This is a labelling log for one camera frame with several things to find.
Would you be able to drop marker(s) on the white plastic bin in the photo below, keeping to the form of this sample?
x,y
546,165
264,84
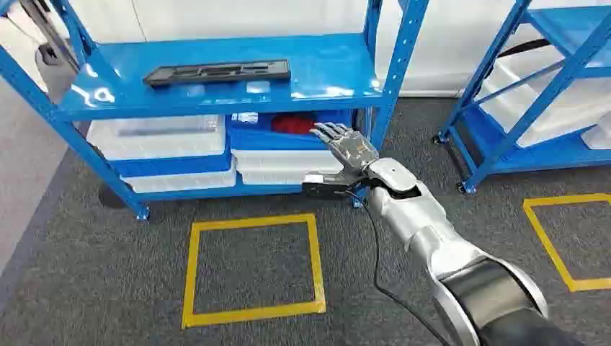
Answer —
x,y
286,178
181,182
281,160
157,138
599,136
568,105

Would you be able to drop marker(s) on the clear plastic bag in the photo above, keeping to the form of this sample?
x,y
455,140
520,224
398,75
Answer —
x,y
244,118

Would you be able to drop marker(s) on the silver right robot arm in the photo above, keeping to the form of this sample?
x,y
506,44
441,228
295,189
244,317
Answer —
x,y
429,224

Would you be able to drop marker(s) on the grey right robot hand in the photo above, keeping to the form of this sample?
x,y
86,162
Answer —
x,y
352,148

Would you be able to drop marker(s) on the blue metal shelf rack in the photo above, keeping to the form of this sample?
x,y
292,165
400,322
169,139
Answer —
x,y
544,157
324,71

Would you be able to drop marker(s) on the person's shoe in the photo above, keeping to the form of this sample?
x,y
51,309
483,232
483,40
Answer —
x,y
50,55

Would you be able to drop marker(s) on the yellow floor tape square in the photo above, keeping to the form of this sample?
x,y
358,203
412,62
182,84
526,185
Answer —
x,y
549,243
191,272

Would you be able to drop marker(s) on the black plastic panel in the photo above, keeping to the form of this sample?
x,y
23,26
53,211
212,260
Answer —
x,y
215,72

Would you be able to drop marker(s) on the red part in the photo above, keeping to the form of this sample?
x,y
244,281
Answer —
x,y
292,124

